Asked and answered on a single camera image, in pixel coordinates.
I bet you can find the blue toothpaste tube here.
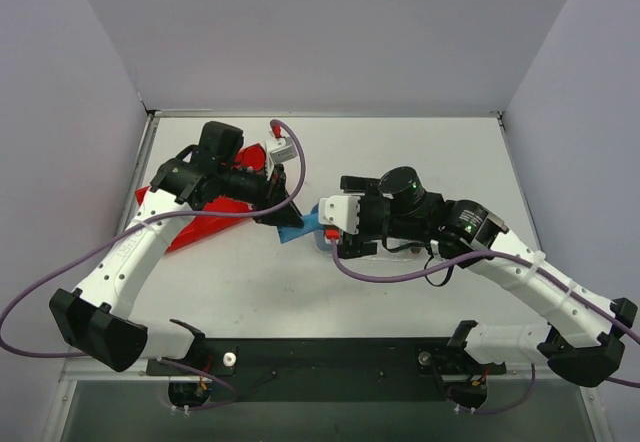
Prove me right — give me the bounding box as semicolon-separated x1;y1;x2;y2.
277;205;324;244

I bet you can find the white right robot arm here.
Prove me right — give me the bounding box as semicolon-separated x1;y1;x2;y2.
319;166;637;387

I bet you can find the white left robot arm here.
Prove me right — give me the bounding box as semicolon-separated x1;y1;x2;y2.
49;120;305;374

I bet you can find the clear textured glass tray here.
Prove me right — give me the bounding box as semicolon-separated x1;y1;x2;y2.
313;242;428;263

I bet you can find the red plastic compartment bin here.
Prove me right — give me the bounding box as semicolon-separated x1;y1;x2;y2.
134;142;266;254

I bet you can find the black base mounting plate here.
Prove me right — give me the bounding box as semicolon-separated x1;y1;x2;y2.
144;336;506;403

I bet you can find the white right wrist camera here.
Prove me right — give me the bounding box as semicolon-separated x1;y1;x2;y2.
318;195;361;235

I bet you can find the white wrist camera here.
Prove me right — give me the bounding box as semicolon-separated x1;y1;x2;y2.
264;131;297;167
318;195;361;235

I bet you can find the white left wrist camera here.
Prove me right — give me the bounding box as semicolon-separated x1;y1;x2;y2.
264;131;297;167

